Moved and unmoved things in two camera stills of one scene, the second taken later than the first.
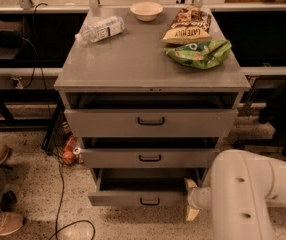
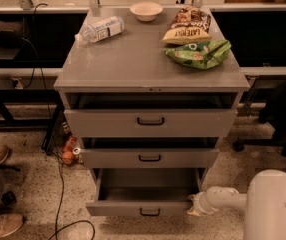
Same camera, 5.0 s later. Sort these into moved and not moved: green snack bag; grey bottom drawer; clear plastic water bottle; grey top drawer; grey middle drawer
Moved: grey bottom drawer
Not moved: clear plastic water bottle; green snack bag; grey middle drawer; grey top drawer
